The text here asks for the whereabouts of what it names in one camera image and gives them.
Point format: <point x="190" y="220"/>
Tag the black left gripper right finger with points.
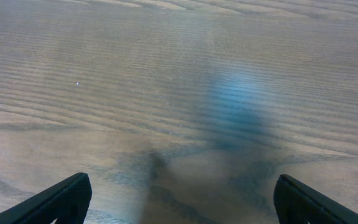
<point x="297" y="203"/>

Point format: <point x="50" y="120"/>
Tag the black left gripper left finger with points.
<point x="65" y="202"/>

